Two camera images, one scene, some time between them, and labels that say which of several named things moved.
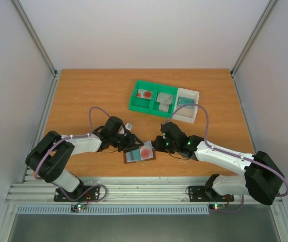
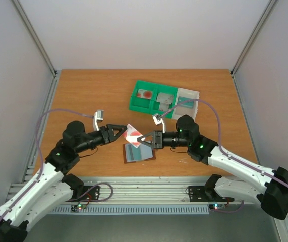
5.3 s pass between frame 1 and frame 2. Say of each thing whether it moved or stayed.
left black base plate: stayed
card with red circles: stayed
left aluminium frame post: stayed
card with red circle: moved
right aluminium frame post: stayed
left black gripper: moved
